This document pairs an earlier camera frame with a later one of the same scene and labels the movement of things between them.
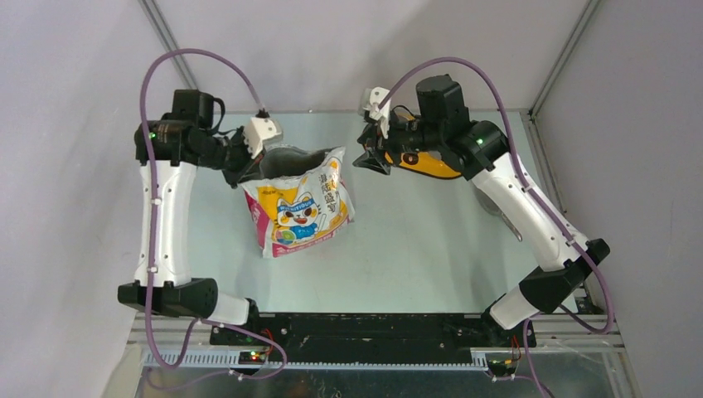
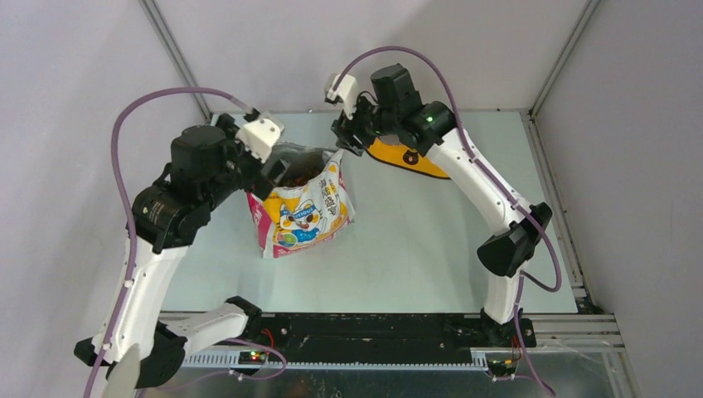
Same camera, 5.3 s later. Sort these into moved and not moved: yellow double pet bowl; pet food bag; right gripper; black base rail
Moved: right gripper
Not moved: black base rail; yellow double pet bowl; pet food bag
